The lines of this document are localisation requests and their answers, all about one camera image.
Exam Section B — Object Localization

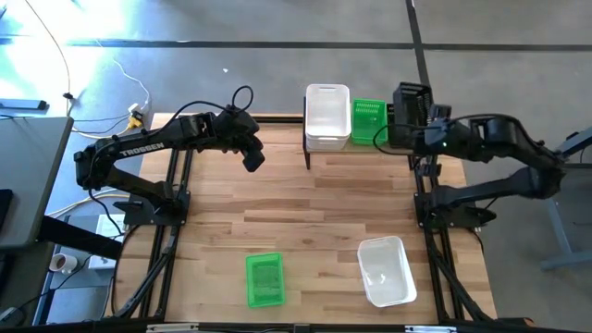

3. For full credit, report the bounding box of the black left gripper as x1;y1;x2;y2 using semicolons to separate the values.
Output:
216;108;267;174

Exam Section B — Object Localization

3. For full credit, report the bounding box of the black slotted plastic basket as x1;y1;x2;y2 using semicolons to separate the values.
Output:
386;104;417;150
392;81;435;129

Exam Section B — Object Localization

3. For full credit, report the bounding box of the green slotted plastic basket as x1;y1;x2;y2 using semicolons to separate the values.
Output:
351;98;389;146
244;252;287;310

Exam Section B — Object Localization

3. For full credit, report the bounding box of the white plastic bin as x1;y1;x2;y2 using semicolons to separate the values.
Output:
304;132;352;153
356;235;419;309
304;83;352;141

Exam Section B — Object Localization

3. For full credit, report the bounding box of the white yellow power strip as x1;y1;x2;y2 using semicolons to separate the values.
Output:
126;102;152;131

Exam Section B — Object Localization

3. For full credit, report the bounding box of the white power supply box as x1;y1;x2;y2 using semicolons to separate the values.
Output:
87;213;129;271

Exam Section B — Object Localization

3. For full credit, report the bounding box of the grey desk with black leg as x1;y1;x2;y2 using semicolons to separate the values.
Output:
0;115;123;261

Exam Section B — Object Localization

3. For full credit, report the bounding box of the black flat bar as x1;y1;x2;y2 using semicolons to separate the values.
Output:
0;98;49;112

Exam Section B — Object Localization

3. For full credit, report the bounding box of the black flat device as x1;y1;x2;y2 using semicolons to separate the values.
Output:
0;188;14;233

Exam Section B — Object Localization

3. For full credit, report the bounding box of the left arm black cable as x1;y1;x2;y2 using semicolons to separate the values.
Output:
156;84;255;136

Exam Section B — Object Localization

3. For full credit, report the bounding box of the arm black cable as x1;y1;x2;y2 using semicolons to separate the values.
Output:
371;120;420;157
156;84;255;136

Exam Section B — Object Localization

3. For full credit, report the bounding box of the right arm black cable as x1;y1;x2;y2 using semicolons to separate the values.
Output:
371;120;420;157

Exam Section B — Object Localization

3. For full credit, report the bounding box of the white floor cable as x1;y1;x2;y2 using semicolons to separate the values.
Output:
93;40;153;113

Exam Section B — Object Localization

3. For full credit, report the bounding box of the grey metal table frame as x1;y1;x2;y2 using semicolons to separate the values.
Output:
537;124;592;272

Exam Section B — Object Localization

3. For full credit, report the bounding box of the thick yellow floor cable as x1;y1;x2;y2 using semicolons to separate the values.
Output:
44;186;131;219

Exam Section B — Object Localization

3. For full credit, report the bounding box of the black aluminium rig frame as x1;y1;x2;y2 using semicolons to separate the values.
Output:
105;114;534;333

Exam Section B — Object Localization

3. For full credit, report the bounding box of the thin yellow floor cable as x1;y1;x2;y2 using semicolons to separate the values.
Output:
22;0;73;117

